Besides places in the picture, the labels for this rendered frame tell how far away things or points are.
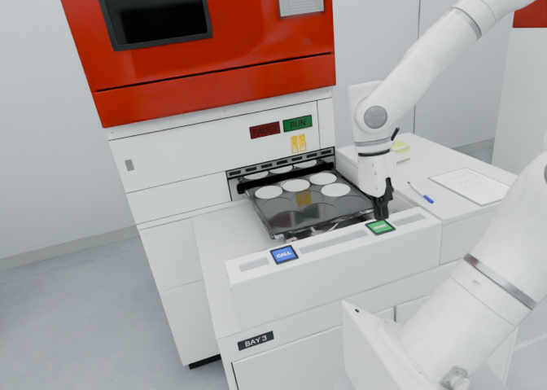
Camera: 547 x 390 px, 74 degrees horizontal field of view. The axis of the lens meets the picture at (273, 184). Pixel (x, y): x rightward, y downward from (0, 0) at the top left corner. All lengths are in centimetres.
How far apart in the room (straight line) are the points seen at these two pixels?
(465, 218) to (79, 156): 252
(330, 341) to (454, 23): 81
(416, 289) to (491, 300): 45
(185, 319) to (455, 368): 124
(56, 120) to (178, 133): 168
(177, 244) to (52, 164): 168
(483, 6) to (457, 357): 66
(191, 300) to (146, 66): 96
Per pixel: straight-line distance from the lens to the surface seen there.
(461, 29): 89
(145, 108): 124
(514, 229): 66
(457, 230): 107
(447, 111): 381
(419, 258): 103
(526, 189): 64
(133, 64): 123
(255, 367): 102
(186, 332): 176
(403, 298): 109
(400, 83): 79
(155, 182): 137
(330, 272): 90
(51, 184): 305
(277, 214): 118
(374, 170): 86
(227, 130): 133
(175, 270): 155
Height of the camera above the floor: 148
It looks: 25 degrees down
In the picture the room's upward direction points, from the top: 8 degrees counter-clockwise
